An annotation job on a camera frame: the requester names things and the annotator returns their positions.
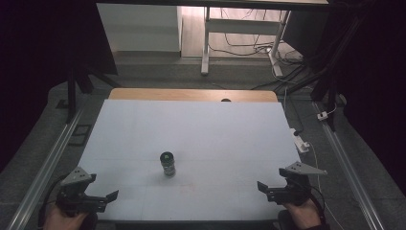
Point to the black table grommet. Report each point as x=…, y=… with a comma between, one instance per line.
x=226, y=100

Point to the person's right hand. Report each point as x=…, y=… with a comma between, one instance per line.
x=303, y=214

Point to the black floor socket frame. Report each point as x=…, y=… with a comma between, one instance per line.
x=80, y=134

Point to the aluminium floor rail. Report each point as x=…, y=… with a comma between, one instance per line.
x=44, y=171
x=346, y=166

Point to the person's left hand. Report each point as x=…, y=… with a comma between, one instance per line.
x=60, y=219

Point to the white power strip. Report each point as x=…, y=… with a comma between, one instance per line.
x=300, y=142

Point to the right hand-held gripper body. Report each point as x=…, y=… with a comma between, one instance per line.
x=294, y=191

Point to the white desk frame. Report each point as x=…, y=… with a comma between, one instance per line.
x=242, y=26

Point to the small glass jar dark lid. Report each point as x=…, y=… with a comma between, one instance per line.
x=168, y=164

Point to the black tripod stand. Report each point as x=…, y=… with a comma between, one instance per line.
x=332, y=86
x=72, y=96

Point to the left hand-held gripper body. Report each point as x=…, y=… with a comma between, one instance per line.
x=74, y=195

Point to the wooden table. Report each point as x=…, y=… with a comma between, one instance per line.
x=178, y=94

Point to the small white adapter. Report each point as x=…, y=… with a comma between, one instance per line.
x=322, y=115

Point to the white cabinet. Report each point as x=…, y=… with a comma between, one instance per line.
x=140, y=28

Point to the white table cover sheet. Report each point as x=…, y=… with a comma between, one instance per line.
x=191, y=134

